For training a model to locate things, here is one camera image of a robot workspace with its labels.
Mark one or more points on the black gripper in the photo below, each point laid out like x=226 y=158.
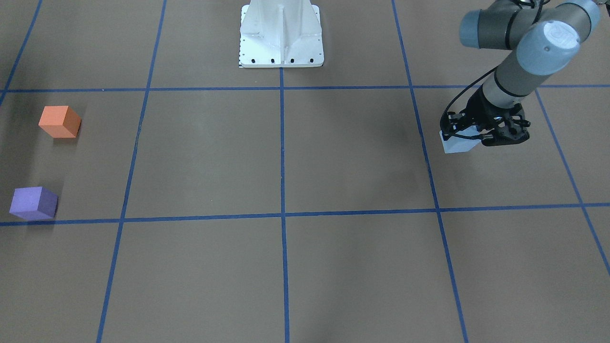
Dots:
x=477 y=110

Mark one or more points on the light blue foam block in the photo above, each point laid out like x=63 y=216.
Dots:
x=459 y=145

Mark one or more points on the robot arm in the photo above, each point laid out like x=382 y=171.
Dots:
x=540 y=43

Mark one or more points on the orange foam block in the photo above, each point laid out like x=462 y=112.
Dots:
x=60 y=122

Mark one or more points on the purple foam block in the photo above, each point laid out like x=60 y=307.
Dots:
x=34 y=203

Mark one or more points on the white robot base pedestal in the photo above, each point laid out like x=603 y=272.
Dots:
x=280 y=34

